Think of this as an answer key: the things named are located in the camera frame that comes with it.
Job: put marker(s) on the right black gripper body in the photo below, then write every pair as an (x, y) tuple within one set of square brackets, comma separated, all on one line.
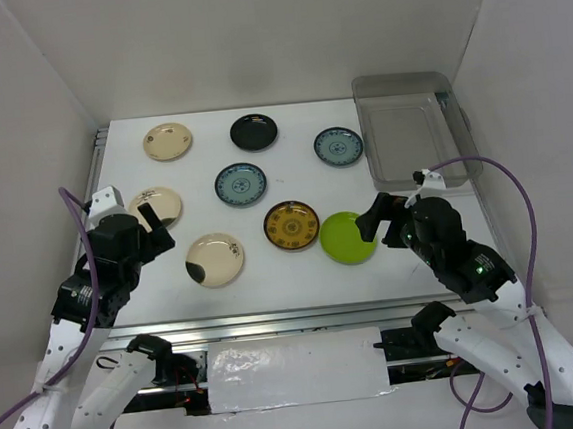
[(420, 247)]

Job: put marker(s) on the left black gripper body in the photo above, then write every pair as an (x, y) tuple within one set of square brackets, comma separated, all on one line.
[(152, 244)]

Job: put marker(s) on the cream plate with black blotch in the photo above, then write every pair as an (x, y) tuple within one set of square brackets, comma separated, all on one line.
[(215, 260)]

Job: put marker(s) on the blue patterned plate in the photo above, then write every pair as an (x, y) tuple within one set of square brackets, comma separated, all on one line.
[(240, 184), (338, 146)]

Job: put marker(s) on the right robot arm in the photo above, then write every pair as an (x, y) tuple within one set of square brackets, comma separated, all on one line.
[(536, 366)]

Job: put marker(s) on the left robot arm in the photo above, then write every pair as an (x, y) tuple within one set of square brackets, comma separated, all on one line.
[(84, 312)]

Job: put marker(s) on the clear plastic bin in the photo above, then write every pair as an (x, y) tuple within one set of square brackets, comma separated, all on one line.
[(409, 121)]

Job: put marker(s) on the lime green plate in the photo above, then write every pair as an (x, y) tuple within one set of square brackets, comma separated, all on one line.
[(341, 240)]

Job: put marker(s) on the cream plate with flowers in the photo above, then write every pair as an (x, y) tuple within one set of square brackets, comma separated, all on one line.
[(168, 141)]

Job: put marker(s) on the yellow brown patterned plate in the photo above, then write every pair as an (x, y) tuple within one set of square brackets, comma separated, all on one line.
[(291, 225)]

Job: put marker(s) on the white foil covered panel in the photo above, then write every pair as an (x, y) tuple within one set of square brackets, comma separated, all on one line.
[(307, 369)]

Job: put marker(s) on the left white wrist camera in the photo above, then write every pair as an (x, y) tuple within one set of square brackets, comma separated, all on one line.
[(105, 202)]

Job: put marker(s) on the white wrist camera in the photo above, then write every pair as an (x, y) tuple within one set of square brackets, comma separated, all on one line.
[(427, 180), (105, 202)]

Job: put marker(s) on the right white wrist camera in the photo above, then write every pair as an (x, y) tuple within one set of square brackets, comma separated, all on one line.
[(427, 180)]

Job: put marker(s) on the aluminium table frame rail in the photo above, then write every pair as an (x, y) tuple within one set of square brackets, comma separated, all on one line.
[(277, 292)]

